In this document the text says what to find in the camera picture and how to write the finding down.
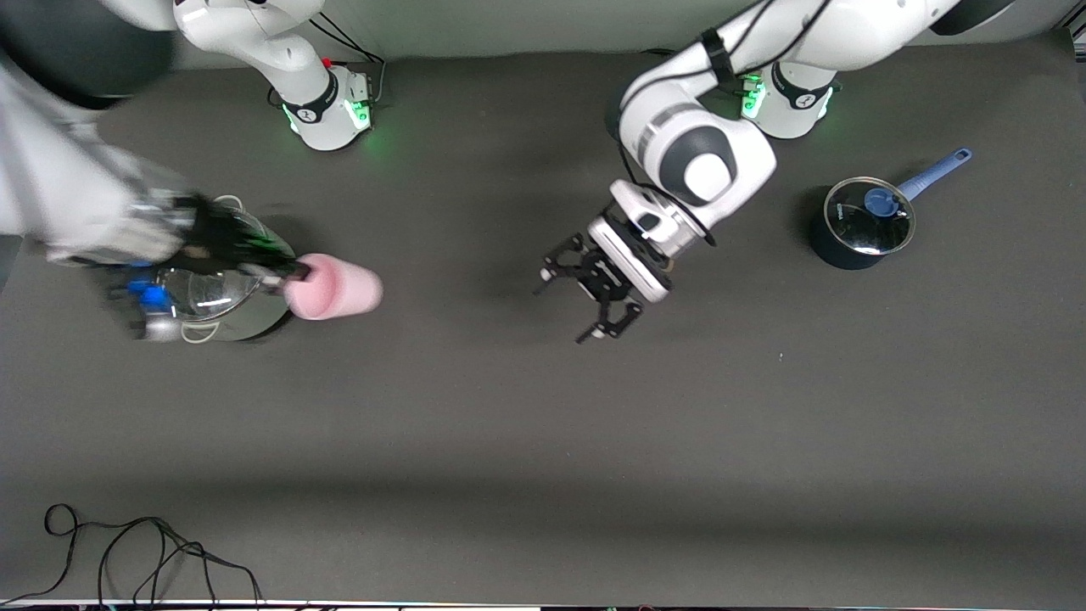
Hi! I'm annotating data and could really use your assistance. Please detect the glass lid with blue knob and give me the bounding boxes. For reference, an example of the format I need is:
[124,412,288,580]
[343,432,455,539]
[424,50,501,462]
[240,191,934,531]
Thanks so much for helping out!
[823,177,917,257]

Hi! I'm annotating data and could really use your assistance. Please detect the dark blue saucepan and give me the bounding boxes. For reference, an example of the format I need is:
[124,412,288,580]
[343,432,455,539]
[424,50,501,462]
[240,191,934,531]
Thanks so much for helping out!
[808,148,974,271]

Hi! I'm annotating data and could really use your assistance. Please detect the glass lid with copper knob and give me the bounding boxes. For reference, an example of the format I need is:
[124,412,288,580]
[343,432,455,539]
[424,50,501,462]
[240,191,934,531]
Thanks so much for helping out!
[157,197,289,324]

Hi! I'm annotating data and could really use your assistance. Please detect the pink plastic cup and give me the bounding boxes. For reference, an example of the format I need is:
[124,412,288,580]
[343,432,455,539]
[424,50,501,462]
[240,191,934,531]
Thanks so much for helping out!
[283,253,384,322]

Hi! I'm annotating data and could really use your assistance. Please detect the grey-white stockpot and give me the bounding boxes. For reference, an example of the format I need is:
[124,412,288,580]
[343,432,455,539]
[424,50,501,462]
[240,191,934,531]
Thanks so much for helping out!
[157,195,299,344]

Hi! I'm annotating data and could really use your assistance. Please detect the black right arm base cable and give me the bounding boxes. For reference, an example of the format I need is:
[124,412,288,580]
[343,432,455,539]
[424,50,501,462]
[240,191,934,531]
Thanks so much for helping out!
[308,15,388,108]

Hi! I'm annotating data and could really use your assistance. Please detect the thin black loose cable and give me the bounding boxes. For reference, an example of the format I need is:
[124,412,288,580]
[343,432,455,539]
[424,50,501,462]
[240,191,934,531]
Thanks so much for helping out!
[0,503,264,606]

